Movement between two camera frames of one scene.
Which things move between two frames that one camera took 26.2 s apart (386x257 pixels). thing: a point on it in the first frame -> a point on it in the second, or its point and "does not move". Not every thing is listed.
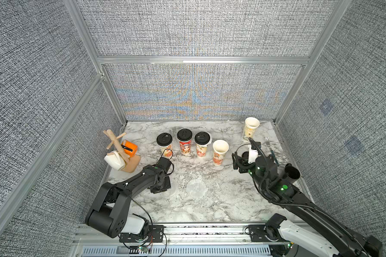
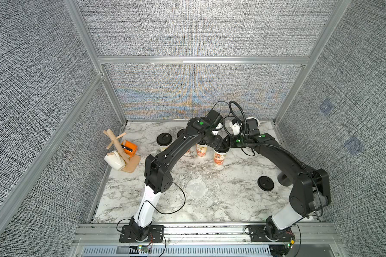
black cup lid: [164, 139] does not move
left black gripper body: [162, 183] -> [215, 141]
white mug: [116, 161] does not move
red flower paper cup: [219, 147] does not move
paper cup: [251, 123] does not move
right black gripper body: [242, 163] -> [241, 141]
